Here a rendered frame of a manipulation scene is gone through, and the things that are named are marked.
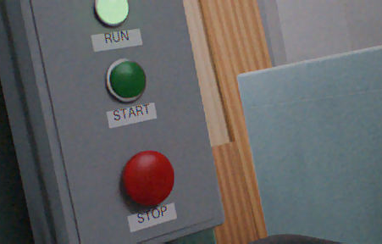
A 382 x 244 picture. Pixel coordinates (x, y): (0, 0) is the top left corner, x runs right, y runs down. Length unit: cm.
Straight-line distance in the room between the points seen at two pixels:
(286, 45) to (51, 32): 226
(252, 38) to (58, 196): 197
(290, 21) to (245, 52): 40
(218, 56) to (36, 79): 186
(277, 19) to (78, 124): 226
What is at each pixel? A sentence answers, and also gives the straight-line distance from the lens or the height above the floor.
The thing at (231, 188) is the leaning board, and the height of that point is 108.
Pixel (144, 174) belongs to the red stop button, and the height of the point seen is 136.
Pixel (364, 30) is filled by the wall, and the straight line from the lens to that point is 281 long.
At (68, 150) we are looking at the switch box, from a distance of 37.
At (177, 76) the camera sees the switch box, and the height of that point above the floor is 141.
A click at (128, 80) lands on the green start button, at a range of 38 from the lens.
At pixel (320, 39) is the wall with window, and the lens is 274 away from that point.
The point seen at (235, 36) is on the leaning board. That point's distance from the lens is 228.
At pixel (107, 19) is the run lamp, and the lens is 38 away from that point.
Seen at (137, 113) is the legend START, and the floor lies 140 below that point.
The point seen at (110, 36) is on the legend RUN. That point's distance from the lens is 39.
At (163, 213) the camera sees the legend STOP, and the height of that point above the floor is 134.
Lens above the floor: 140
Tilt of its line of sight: 3 degrees down
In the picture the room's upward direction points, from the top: 11 degrees counter-clockwise
